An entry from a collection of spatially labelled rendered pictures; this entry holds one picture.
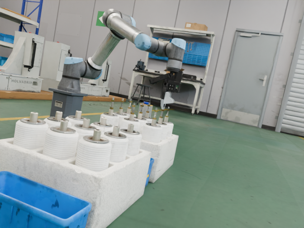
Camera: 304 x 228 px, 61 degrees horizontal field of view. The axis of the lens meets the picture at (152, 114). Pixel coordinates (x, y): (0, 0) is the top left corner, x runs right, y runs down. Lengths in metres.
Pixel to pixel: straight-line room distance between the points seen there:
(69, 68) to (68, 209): 1.19
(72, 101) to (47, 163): 1.01
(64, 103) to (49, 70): 2.37
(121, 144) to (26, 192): 0.30
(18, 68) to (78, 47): 4.42
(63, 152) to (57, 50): 3.32
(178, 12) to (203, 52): 1.22
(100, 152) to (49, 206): 0.19
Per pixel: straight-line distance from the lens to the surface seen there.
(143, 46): 1.30
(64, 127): 0.82
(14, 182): 0.84
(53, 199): 0.76
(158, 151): 1.19
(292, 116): 6.33
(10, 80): 3.38
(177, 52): 1.34
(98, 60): 1.81
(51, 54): 4.11
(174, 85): 1.32
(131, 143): 0.94
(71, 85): 1.79
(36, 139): 0.88
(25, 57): 3.67
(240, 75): 6.35
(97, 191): 0.71
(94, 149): 0.73
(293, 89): 6.33
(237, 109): 6.31
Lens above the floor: 0.43
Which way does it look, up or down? 6 degrees down
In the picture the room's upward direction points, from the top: 11 degrees clockwise
